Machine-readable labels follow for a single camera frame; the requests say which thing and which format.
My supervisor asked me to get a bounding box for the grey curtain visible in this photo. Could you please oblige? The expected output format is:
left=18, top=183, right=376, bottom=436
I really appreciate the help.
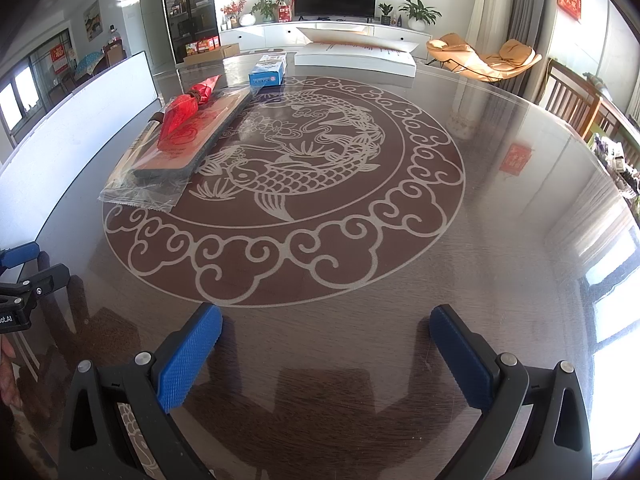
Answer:
left=506, top=0, right=551, bottom=97

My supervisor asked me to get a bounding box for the brown cardboard box on floor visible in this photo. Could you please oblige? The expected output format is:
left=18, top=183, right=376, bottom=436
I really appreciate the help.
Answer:
left=183, top=44, right=240, bottom=66

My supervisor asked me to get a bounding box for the red plastic bag bundle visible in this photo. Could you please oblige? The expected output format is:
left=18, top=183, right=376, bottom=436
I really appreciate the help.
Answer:
left=157, top=76, right=219, bottom=151

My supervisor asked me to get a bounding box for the framed wall painting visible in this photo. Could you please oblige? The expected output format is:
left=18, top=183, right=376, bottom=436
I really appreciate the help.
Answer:
left=84, top=0, right=103, bottom=42

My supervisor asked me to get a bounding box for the red flower arrangement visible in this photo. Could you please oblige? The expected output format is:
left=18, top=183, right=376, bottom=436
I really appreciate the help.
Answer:
left=220, top=0, right=247, bottom=28

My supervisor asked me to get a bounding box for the person's left hand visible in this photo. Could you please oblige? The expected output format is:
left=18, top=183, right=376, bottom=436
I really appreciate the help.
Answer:
left=0, top=336, right=23, bottom=410

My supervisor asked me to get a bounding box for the wooden dining chair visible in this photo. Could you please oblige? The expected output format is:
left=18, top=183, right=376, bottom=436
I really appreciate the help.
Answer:
left=536, top=58, right=620, bottom=143

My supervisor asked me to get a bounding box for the wooden phone case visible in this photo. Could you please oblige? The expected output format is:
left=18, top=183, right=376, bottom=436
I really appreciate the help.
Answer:
left=99, top=84, right=256, bottom=212

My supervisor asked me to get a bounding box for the potted green plant left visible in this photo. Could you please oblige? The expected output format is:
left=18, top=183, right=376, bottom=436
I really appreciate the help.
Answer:
left=250, top=0, right=283, bottom=23

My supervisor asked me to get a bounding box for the blue white small box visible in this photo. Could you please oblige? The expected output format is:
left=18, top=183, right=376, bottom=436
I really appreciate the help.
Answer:
left=248, top=52, right=286, bottom=88

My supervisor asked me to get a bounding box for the white tv cabinet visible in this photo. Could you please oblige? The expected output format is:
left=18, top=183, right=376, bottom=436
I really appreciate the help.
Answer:
left=219, top=21, right=432, bottom=58

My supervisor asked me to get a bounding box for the potted green plant right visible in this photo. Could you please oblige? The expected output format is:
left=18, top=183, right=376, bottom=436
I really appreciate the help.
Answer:
left=399, top=0, right=442, bottom=32

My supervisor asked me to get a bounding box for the flat white open box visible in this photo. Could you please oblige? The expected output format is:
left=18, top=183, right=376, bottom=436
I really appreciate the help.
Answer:
left=294, top=27, right=418, bottom=77

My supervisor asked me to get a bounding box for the orange lounge chair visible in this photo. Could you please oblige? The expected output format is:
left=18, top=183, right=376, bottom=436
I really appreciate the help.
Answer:
left=426, top=32, right=541, bottom=82

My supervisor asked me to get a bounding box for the potted green plant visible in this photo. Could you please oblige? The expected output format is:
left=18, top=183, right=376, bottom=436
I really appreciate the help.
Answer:
left=399, top=0, right=442, bottom=32
left=250, top=0, right=283, bottom=23

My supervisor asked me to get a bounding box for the dark glass display cabinet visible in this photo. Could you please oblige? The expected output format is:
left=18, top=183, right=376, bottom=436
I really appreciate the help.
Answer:
left=163, top=0, right=218, bottom=63

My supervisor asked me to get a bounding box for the small potted plant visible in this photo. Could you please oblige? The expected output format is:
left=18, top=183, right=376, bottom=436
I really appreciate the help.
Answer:
left=378, top=2, right=394, bottom=26

